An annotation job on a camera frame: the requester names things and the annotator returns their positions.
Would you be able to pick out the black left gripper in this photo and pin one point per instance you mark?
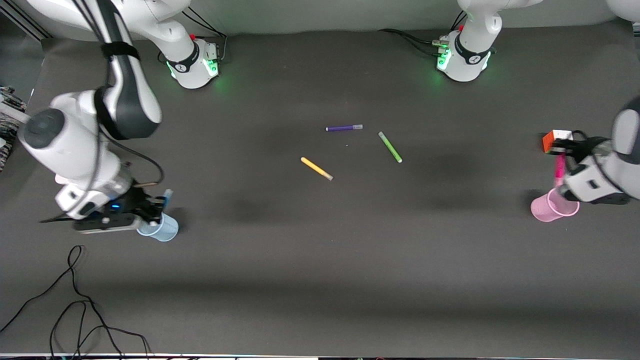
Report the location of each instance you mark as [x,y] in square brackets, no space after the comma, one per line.
[584,148]

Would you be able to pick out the blue marker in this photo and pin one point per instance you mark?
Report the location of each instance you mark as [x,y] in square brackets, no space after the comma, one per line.
[168,197]

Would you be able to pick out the purple marker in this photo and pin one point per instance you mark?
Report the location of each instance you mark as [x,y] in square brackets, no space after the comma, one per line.
[342,128]

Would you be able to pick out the green marker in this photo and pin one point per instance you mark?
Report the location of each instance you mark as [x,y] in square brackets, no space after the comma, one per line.
[390,146]

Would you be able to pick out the multicoloured puzzle cube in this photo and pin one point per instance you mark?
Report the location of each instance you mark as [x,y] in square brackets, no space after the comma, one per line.
[549,142]

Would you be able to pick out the multicoloured cluttered object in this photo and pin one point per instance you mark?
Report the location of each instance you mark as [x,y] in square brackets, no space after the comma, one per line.
[10,120]

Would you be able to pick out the aluminium frame rail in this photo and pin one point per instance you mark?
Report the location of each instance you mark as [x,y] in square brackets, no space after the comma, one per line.
[25,22]

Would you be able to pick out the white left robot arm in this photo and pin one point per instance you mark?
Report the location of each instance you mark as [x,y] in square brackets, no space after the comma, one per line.
[470,55]

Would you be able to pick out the yellow marker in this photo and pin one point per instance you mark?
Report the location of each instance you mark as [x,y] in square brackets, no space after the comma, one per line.
[315,168]

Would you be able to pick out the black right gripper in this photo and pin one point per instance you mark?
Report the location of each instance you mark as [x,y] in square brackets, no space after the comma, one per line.
[136,200]

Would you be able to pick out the blue plastic cup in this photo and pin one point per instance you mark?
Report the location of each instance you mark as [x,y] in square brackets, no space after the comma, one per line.
[167,231]

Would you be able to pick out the pink plastic cup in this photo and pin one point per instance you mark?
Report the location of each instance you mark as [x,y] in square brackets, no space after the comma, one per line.
[542,210]

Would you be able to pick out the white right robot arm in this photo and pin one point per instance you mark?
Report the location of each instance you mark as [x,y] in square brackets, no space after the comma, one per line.
[75,150]

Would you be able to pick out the pink marker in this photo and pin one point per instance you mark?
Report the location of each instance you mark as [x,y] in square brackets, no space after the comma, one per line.
[559,172]

